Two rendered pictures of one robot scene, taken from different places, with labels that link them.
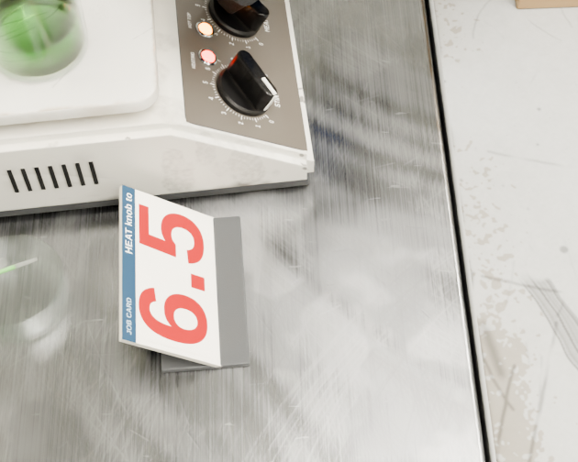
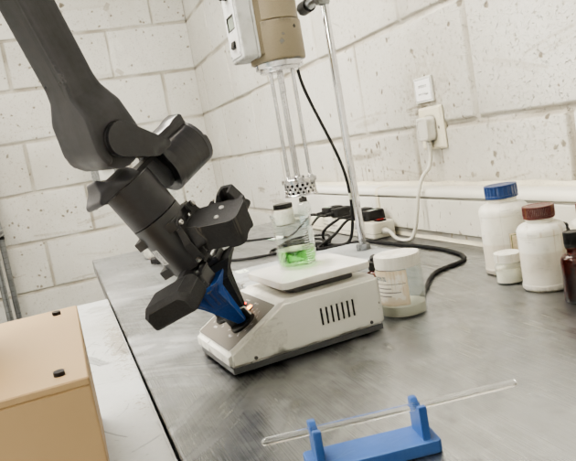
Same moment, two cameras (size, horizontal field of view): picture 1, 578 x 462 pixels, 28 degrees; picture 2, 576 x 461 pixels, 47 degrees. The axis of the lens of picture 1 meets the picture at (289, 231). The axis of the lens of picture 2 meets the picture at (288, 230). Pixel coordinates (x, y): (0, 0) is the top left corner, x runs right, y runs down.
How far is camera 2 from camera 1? 1.22 m
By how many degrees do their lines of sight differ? 113
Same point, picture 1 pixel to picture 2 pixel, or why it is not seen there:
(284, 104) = (212, 329)
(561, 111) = not seen: hidden behind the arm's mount
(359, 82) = (188, 377)
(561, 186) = not seen: hidden behind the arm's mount
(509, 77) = (109, 398)
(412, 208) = (156, 361)
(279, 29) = (224, 340)
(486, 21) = (120, 410)
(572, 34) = not seen: hidden behind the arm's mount
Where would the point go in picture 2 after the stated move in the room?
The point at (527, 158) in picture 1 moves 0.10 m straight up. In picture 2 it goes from (103, 383) to (86, 302)
